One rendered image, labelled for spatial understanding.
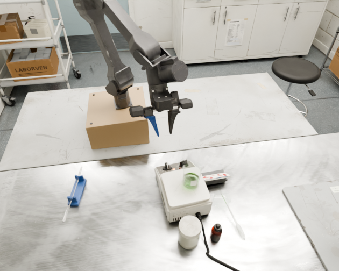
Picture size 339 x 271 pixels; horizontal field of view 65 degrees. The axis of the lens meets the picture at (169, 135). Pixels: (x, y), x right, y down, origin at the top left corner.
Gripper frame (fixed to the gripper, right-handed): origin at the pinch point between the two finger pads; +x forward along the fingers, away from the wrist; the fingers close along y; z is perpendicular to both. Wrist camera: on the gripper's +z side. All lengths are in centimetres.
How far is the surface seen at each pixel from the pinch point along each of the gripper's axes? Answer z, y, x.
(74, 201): -1.1, -30.2, 19.3
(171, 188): 9.6, -1.9, 16.8
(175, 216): 12.6, -2.4, 23.9
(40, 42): -189, -66, -54
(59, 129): -33.3, -35.8, 1.7
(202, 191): 12.4, 6.2, 18.5
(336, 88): -166, 226, 27
